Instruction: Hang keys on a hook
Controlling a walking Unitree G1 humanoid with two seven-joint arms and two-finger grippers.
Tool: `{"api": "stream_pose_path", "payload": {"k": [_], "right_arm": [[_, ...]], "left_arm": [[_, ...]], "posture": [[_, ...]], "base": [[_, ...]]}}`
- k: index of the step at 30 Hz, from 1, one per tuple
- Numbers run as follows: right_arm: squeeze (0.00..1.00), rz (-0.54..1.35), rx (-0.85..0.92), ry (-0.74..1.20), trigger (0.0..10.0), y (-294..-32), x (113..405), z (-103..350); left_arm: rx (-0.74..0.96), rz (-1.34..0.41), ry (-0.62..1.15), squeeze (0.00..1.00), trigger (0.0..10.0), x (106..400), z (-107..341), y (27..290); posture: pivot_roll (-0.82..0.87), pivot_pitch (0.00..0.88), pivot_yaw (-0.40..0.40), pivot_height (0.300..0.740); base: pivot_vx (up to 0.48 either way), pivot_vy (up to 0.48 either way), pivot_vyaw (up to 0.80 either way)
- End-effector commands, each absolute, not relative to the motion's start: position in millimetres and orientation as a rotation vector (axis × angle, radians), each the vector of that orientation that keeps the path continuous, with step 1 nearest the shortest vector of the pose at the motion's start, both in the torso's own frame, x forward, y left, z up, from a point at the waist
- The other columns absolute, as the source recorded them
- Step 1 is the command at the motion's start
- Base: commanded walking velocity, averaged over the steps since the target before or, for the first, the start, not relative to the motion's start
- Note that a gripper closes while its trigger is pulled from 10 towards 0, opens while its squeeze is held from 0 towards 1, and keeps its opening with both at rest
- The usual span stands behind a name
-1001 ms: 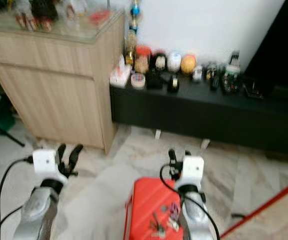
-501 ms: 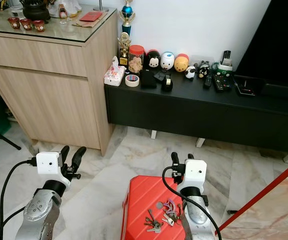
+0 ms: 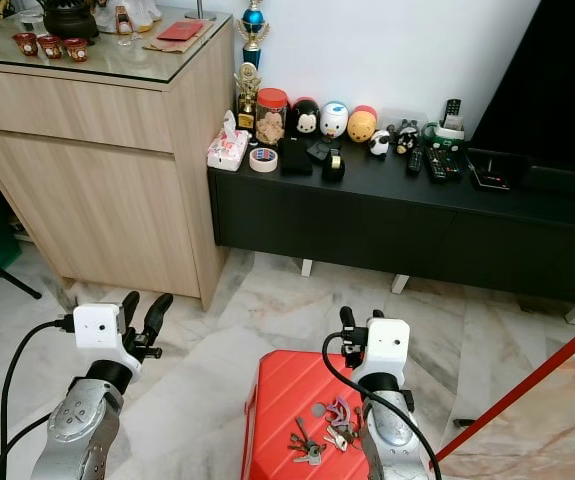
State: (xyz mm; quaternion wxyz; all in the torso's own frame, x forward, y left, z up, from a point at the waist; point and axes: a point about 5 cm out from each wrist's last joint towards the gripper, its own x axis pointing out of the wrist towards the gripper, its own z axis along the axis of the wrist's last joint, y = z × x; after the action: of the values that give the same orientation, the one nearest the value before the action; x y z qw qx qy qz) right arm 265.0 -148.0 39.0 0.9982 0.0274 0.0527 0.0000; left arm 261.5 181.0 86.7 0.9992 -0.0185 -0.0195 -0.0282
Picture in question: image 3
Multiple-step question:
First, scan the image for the black wallet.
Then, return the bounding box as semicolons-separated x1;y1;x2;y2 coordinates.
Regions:
279;137;314;176

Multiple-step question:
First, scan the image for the small black animal figure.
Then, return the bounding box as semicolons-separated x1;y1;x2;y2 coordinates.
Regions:
394;119;420;155

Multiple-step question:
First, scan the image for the pink tissue box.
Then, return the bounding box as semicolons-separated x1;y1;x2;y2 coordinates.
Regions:
206;110;251;171

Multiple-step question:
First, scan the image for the white tape roll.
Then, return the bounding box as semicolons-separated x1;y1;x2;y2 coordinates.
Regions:
248;147;280;173

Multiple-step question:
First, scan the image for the green holder mug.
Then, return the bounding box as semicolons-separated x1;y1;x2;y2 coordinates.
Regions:
422;120;468;153

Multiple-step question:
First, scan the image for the black stand leg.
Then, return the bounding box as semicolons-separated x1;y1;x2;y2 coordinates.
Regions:
0;240;43;301

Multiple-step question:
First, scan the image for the clear jar with red lid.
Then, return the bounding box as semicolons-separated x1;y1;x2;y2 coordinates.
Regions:
254;87;290;147

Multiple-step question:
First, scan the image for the white ceramic figurine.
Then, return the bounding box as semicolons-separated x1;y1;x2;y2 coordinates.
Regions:
95;0;163;34

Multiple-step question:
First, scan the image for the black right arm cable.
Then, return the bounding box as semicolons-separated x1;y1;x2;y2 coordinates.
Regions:
321;332;443;480

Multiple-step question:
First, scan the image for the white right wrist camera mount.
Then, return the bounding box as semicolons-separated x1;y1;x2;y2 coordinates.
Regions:
365;318;412;389

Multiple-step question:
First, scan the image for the narrow black remote control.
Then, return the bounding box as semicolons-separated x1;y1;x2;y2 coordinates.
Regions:
406;146;425;177

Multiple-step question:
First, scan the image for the black tape dispenser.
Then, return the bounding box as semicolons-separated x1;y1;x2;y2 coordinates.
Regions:
322;148;347;183

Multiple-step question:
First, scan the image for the dark grey key bunch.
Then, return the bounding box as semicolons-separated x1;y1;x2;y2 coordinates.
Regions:
287;417;325;466

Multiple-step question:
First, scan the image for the yellow bear plush toy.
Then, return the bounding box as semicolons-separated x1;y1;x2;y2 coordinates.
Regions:
347;104;379;143

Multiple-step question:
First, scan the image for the white duck plush toy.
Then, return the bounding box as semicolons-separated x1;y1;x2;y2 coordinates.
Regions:
319;100;350;139

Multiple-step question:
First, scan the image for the key bunch with purple carabiner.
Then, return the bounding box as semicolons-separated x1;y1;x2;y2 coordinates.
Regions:
317;395;365;453

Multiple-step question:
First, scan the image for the small black box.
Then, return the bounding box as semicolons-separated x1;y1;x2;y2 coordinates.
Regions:
307;138;333;163

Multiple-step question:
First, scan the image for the red envelope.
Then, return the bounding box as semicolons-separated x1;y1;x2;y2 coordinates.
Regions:
157;20;206;43

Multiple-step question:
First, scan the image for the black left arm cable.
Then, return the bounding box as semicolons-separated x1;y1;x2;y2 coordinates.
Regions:
0;315;76;480

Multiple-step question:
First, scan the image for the small panda figure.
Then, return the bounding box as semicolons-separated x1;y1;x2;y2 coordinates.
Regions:
368;129;391;157

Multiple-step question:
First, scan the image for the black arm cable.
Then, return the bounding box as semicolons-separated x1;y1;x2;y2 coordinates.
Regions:
321;332;443;480
0;315;76;480

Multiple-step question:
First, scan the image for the small red cup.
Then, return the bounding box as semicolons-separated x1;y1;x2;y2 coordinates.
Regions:
13;32;38;56
63;38;89;63
38;35;63;59

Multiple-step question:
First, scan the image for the black television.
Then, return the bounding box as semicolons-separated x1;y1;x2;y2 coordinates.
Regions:
470;0;575;171

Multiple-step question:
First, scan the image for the blue and gold trophy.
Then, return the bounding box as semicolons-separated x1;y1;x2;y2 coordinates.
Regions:
237;0;270;69

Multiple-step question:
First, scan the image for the black incense burner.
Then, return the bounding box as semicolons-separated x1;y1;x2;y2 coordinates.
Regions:
39;0;101;41

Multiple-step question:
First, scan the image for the wide black remote control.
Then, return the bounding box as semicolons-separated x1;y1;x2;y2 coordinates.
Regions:
424;146;466;183

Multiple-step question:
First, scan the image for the upright black remote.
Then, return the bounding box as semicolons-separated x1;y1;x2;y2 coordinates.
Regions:
443;98;464;131

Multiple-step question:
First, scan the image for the light wooden cabinet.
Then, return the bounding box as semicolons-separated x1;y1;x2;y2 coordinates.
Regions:
0;5;236;311

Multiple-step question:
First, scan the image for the black low TV console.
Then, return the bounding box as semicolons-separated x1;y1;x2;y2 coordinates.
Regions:
207;145;575;326

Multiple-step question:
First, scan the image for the orange marble folding table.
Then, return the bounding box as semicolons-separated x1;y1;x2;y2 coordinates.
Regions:
435;308;575;480

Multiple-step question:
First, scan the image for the red plastic stool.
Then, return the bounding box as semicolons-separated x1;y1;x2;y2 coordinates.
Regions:
242;350;438;480

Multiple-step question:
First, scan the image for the black mouse plush toy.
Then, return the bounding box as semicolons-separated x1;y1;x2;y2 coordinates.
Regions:
287;96;321;138

